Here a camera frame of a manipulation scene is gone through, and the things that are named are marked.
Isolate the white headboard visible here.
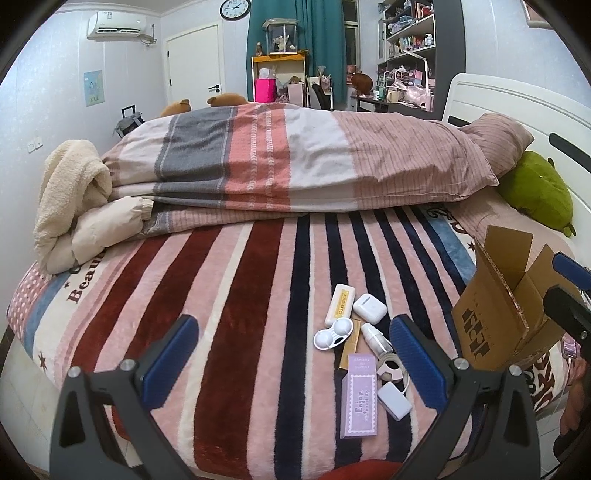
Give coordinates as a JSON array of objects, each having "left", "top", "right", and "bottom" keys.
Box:
[{"left": 442, "top": 73, "right": 591, "bottom": 296}]

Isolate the window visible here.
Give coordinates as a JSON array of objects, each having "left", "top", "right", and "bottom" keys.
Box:
[{"left": 342, "top": 0, "right": 360, "bottom": 75}]

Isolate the white power adapter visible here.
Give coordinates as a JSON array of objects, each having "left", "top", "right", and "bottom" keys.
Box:
[{"left": 377, "top": 381, "right": 413, "bottom": 422}]

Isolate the person's right forearm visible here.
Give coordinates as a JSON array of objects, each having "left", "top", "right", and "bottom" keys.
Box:
[{"left": 564, "top": 357, "right": 591, "bottom": 437}]

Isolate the glass display case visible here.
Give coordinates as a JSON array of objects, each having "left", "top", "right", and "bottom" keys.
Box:
[{"left": 263, "top": 18, "right": 297, "bottom": 56}]

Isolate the beige puffer jacket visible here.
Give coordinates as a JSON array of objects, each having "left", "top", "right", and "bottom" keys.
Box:
[{"left": 46, "top": 196, "right": 155, "bottom": 274}]

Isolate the teal curtain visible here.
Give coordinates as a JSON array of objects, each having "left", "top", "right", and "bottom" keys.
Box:
[{"left": 247, "top": 0, "right": 347, "bottom": 109}]

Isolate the blue wall poster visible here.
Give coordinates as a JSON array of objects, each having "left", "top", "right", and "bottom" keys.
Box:
[{"left": 84, "top": 70, "right": 104, "bottom": 107}]

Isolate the gold box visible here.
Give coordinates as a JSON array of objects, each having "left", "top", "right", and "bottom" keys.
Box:
[{"left": 336, "top": 318, "right": 362, "bottom": 371}]

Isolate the round wall clock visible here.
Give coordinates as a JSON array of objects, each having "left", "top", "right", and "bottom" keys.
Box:
[{"left": 220, "top": 0, "right": 251, "bottom": 20}]

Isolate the brown teddy bear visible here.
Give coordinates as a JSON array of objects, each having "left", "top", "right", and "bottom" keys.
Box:
[
  {"left": 206, "top": 92, "right": 249, "bottom": 108},
  {"left": 160, "top": 98, "right": 192, "bottom": 117}
]

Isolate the dark desk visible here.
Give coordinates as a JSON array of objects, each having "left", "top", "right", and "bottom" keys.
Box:
[{"left": 355, "top": 95, "right": 435, "bottom": 114}]

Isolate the yellow shelf unit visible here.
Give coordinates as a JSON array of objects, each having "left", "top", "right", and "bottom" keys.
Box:
[{"left": 251, "top": 53, "right": 307, "bottom": 103}]

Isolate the pink grey striped quilt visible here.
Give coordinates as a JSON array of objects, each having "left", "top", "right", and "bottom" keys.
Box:
[{"left": 102, "top": 102, "right": 499, "bottom": 236}]

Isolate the brown cardboard box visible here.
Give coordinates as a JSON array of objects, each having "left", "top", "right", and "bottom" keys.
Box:
[{"left": 451, "top": 225, "right": 583, "bottom": 371}]

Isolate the striped plush blanket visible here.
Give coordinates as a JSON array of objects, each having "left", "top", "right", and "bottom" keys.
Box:
[{"left": 7, "top": 203, "right": 575, "bottom": 480}]

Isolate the cream fleece blanket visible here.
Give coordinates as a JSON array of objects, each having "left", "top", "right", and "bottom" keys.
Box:
[{"left": 33, "top": 140, "right": 114, "bottom": 273}]

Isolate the white cable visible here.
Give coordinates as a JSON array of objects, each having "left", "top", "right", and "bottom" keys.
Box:
[{"left": 376, "top": 353, "right": 411, "bottom": 395}]

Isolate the green plush toy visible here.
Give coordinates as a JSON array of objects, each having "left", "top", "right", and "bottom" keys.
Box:
[{"left": 496, "top": 151, "right": 574, "bottom": 237}]

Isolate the grey suitcase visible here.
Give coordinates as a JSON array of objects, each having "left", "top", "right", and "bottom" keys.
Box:
[{"left": 113, "top": 106, "right": 146, "bottom": 138}]

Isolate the white contact lens case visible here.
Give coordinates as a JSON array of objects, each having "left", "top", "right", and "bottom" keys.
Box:
[{"left": 313, "top": 318, "right": 354, "bottom": 352}]

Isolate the pink bed sheet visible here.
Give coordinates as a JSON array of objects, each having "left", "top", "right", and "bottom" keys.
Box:
[{"left": 455, "top": 191, "right": 573, "bottom": 273}]

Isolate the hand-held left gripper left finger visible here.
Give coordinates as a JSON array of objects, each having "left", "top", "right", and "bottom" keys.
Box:
[{"left": 50, "top": 315, "right": 200, "bottom": 480}]

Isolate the pink striped pillow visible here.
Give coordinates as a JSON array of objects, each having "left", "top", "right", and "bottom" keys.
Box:
[{"left": 457, "top": 113, "right": 535, "bottom": 178}]

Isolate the cluttered bookshelf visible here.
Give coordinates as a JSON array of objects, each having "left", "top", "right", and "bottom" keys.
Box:
[{"left": 376, "top": 0, "right": 437, "bottom": 112}]

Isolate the pink gift bag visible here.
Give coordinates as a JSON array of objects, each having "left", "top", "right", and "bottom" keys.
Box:
[{"left": 254, "top": 78, "right": 277, "bottom": 103}]

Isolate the white case with yellow label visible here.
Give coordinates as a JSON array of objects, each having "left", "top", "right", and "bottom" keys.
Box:
[{"left": 324, "top": 284, "right": 356, "bottom": 329}]

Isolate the purple box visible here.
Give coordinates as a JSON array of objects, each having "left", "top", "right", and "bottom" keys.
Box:
[{"left": 339, "top": 354, "right": 379, "bottom": 439}]

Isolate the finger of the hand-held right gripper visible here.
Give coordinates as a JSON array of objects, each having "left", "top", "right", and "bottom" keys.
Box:
[
  {"left": 542, "top": 285, "right": 591, "bottom": 344},
  {"left": 552, "top": 251, "right": 591, "bottom": 292}
]

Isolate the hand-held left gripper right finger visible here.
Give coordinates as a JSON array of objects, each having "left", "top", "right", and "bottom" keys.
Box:
[{"left": 389, "top": 315, "right": 541, "bottom": 480}]

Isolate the white door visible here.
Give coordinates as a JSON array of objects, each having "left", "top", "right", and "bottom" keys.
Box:
[{"left": 165, "top": 25, "right": 225, "bottom": 109}]

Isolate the white earbud case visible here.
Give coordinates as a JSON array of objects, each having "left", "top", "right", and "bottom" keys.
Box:
[{"left": 353, "top": 294, "right": 387, "bottom": 323}]

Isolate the white chair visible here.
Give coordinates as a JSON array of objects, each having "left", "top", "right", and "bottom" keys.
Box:
[{"left": 305, "top": 76, "right": 334, "bottom": 110}]

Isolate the small white bottle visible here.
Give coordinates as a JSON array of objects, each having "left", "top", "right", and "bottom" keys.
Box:
[{"left": 361, "top": 322, "right": 393, "bottom": 356}]

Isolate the white air conditioner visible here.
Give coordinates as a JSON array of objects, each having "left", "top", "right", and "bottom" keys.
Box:
[{"left": 87, "top": 12, "right": 143, "bottom": 40}]

